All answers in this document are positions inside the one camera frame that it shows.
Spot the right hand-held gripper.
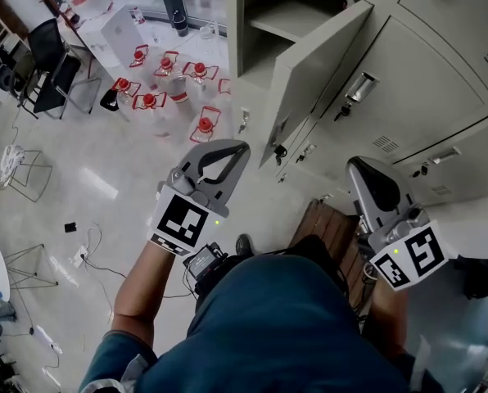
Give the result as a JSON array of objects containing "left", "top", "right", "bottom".
[{"left": 346, "top": 155, "right": 450, "bottom": 292}]

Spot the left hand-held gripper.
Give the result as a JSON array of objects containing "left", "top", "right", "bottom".
[{"left": 147, "top": 138, "right": 252, "bottom": 258}]

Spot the grey metal locker cabinet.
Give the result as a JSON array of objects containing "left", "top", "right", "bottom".
[{"left": 226, "top": 0, "right": 488, "bottom": 210}]

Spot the grey metal locker door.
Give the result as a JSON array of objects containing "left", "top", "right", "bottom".
[{"left": 259, "top": 0, "right": 374, "bottom": 169}]

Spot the person's right forearm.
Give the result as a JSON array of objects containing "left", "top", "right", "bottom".
[{"left": 362, "top": 278, "right": 409, "bottom": 358}]

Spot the person's left forearm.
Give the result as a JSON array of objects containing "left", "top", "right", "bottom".
[{"left": 111, "top": 242, "right": 178, "bottom": 359}]

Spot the brown wooden stool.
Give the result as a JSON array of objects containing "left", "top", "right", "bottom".
[{"left": 288, "top": 198, "right": 372, "bottom": 314}]

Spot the person's dark shoe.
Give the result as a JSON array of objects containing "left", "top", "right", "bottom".
[{"left": 234, "top": 233, "right": 254, "bottom": 257}]

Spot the black waist-worn device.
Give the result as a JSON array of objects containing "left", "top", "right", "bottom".
[{"left": 182, "top": 242, "right": 228, "bottom": 280}]

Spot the group of clear water bottles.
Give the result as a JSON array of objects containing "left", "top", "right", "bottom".
[{"left": 111, "top": 43, "right": 233, "bottom": 145}]

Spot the black plastic bag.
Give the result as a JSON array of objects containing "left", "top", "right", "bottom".
[{"left": 99, "top": 88, "right": 120, "bottom": 112}]

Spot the clear glass pitcher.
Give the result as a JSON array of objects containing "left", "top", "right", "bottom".
[{"left": 197, "top": 19, "right": 221, "bottom": 43}]

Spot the black thermos bottle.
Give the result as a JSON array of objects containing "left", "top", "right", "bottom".
[{"left": 172, "top": 9, "right": 190, "bottom": 38}]

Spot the white power strip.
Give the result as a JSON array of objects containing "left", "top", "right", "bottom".
[
  {"left": 34, "top": 324, "right": 64, "bottom": 355},
  {"left": 72, "top": 244, "right": 90, "bottom": 268}
]

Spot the white cardboard box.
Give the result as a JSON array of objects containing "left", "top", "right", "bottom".
[{"left": 99, "top": 5, "right": 147, "bottom": 67}]

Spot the person in teal shirt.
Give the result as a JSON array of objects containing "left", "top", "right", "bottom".
[{"left": 78, "top": 254, "right": 445, "bottom": 393}]

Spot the black office chair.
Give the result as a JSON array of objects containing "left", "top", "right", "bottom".
[{"left": 20, "top": 17, "right": 102, "bottom": 120}]

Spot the dark padded chair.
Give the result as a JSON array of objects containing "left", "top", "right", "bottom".
[{"left": 6, "top": 51, "right": 40, "bottom": 110}]

